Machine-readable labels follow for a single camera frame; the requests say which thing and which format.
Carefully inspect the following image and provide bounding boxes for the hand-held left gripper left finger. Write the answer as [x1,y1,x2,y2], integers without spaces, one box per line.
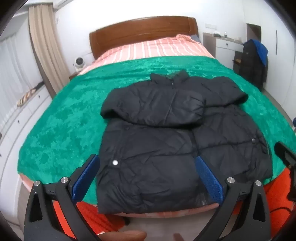
[24,154,102,241]

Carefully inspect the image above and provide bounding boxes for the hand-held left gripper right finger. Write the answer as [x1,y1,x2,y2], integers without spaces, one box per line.
[195,156,271,241]

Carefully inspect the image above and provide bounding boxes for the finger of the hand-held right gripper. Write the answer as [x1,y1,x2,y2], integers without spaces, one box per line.
[274,141,296,167]

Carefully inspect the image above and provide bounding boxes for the black puffer jacket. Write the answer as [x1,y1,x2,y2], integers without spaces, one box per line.
[95,70,274,215]

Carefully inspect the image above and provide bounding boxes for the person's left hand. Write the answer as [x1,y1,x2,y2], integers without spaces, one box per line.
[98,230,147,241]

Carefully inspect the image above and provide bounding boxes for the orange knitted cloth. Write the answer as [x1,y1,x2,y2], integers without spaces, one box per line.
[76,174,294,233]

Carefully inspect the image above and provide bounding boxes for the green fleece blanket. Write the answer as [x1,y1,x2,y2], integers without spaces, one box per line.
[17,56,296,207]

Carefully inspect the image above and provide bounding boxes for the white wardrobe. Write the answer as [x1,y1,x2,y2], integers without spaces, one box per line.
[261,14,296,130]

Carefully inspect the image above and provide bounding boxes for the white window cabinet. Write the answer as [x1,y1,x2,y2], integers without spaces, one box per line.
[0,82,56,209]

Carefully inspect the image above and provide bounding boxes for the dark coat on chair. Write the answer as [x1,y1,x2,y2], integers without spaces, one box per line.
[238,39,269,91]

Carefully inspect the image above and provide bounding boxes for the striped rolled cloth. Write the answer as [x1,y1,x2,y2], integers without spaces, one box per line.
[17,81,44,107]

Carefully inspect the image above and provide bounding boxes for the blue garment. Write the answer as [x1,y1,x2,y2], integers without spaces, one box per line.
[250,39,269,66]

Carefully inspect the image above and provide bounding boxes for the wooden chair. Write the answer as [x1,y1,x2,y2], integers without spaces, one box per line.
[232,50,243,75]

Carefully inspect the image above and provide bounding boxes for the white desk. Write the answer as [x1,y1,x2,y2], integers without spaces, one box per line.
[203,32,245,70]

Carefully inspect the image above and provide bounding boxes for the white sheer curtain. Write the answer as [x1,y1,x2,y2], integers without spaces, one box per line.
[0,35,44,139]

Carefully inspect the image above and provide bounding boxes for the beige curtain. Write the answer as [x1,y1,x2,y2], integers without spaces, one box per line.
[28,3,70,95]

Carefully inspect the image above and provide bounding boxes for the pink striped bedding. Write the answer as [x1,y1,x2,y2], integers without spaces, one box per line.
[76,34,214,76]

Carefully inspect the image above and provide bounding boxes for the brown wooden headboard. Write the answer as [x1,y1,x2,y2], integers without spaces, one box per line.
[89,16,199,60]

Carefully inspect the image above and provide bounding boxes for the black cable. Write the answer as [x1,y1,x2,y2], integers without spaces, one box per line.
[269,205,295,215]

